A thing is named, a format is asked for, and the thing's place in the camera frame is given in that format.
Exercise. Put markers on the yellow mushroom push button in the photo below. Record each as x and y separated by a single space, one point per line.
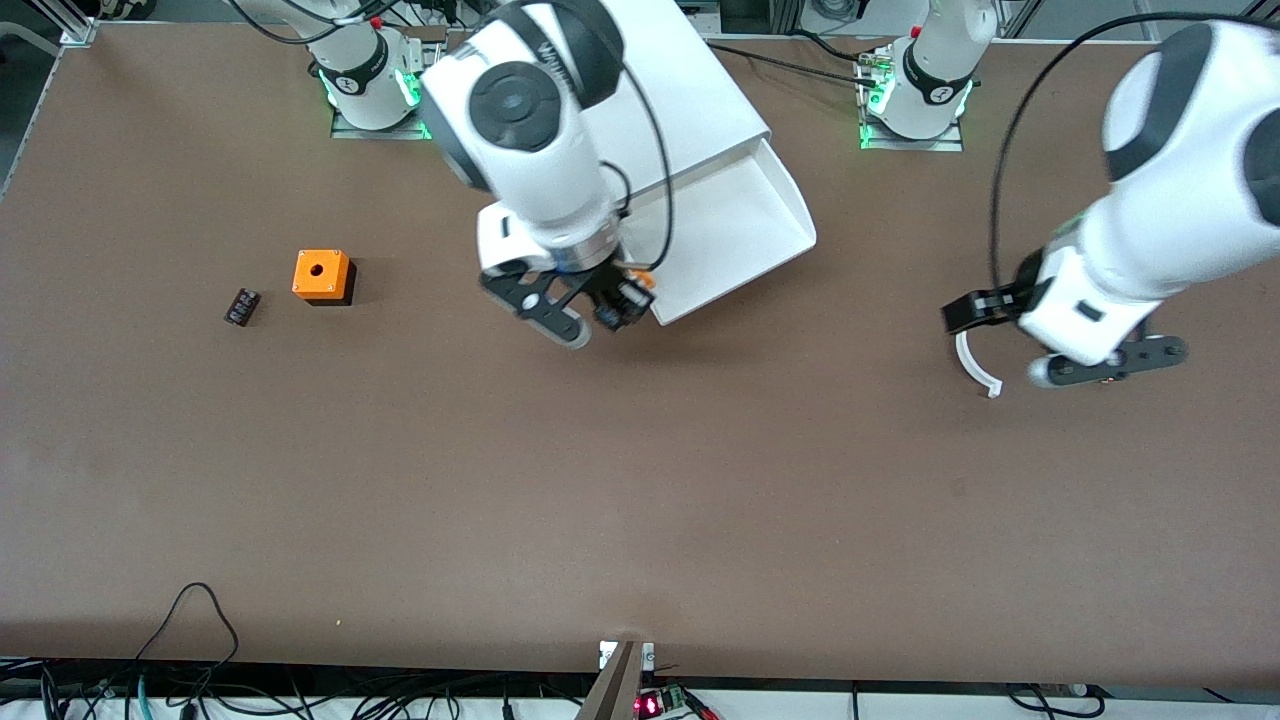
630 298

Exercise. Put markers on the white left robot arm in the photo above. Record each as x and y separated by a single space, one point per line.
1170 200

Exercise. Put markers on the white curved plastic clip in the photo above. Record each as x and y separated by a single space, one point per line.
975 375

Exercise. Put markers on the small black contact block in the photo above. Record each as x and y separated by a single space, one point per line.
243 307

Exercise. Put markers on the circuit board with red light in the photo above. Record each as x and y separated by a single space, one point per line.
662 702

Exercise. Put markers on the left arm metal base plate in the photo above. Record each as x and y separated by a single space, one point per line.
910 144

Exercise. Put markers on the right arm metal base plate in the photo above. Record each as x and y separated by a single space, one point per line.
400 128

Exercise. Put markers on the orange button enclosure box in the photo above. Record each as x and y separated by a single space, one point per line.
320 272

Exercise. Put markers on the small white mounting bracket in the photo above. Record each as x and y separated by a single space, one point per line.
648 655

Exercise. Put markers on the grey camera mounting post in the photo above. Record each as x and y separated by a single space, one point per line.
612 690

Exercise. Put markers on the aluminium frame profile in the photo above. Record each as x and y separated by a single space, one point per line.
75 30

